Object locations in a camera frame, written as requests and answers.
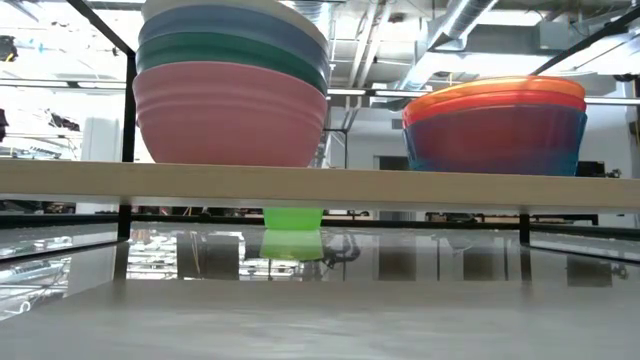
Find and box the small cyan translucent bowl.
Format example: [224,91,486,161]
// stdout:
[402,107,589,177]

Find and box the small magenta translucent bowl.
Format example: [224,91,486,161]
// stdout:
[407,102,584,164]

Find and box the ribbed silver ceiling duct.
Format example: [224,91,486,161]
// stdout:
[294,0,335,36]

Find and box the large teal bowl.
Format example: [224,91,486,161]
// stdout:
[135,31,329,96]

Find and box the dark background monitor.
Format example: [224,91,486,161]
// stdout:
[574,160,607,178]

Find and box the smooth silver ceiling duct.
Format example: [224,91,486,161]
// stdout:
[394,0,501,101]

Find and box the small orange translucent bowl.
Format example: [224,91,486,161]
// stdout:
[402,74,587,129]

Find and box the large pink bowl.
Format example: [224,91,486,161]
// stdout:
[132,60,329,168]

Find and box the black metal table frame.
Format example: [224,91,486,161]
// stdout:
[0,212,640,251]

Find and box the large white bowl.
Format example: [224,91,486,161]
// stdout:
[141,0,329,46]

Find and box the large blue-grey bowl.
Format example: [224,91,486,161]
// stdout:
[138,4,331,71]

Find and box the wooden shelf board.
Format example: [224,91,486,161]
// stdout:
[0,158,640,214]

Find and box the black background station frame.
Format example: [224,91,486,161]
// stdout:
[322,127,350,169]

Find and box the small green translucent bowl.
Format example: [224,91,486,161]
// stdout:
[262,207,325,232]

